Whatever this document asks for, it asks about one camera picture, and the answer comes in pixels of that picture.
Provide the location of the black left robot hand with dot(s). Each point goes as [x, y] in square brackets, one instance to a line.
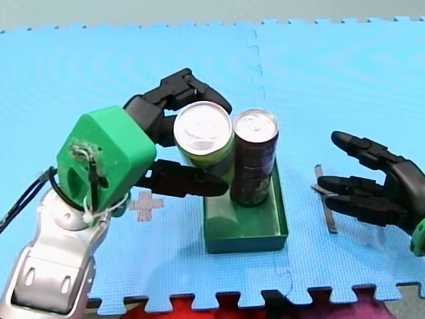
[186, 181]

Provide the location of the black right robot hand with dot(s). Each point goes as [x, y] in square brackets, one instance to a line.
[398, 192]

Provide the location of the green drink can dark band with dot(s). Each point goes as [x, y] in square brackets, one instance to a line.
[202, 133]

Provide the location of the dark purple drink can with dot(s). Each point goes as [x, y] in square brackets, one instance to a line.
[254, 159]

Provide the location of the shallow green tray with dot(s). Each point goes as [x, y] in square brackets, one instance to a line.
[245, 240]

